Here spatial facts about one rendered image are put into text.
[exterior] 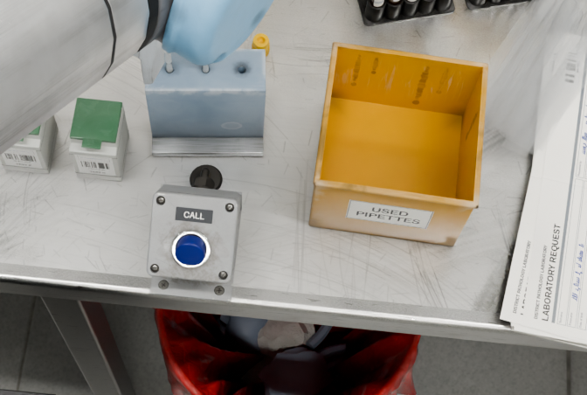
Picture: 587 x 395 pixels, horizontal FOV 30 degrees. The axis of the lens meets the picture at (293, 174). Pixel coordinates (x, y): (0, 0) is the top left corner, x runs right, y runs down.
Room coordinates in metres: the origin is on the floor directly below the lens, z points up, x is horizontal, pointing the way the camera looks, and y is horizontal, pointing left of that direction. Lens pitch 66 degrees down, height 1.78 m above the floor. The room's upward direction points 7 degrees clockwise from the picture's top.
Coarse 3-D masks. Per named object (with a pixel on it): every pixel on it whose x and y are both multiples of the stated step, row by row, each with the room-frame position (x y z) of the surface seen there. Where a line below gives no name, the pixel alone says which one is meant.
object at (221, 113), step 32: (192, 64) 0.44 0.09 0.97; (224, 64) 0.45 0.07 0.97; (256, 64) 0.45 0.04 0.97; (160, 96) 0.41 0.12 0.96; (192, 96) 0.42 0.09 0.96; (224, 96) 0.42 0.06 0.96; (256, 96) 0.42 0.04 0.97; (160, 128) 0.41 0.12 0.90; (192, 128) 0.42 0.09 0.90; (224, 128) 0.42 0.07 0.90; (256, 128) 0.43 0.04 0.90
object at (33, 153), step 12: (48, 120) 0.40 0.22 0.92; (36, 132) 0.38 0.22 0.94; (48, 132) 0.39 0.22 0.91; (24, 144) 0.37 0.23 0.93; (36, 144) 0.37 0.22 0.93; (48, 144) 0.39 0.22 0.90; (0, 156) 0.37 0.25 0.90; (12, 156) 0.37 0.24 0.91; (24, 156) 0.37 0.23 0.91; (36, 156) 0.37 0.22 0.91; (48, 156) 0.38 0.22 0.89; (12, 168) 0.37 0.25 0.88; (24, 168) 0.37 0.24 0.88; (36, 168) 0.37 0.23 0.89; (48, 168) 0.37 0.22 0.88
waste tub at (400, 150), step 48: (336, 48) 0.47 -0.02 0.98; (336, 96) 0.48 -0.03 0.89; (384, 96) 0.48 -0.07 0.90; (432, 96) 0.47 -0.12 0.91; (480, 96) 0.45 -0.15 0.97; (336, 144) 0.43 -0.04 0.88; (384, 144) 0.44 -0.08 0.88; (432, 144) 0.44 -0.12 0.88; (480, 144) 0.40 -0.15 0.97; (336, 192) 0.35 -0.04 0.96; (384, 192) 0.35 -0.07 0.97; (432, 192) 0.39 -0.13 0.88; (432, 240) 0.35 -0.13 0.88
